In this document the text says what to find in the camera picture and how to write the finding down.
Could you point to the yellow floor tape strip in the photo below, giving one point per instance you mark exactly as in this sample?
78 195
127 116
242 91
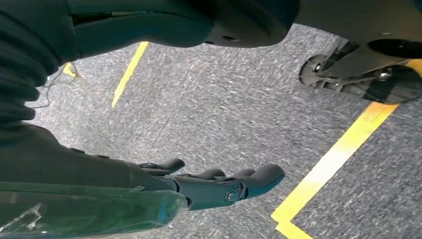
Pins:
130 72

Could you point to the yellow floor tape marking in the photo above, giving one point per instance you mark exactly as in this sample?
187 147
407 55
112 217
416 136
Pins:
329 161

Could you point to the black caster wheel assembly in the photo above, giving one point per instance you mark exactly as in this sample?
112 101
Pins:
389 85

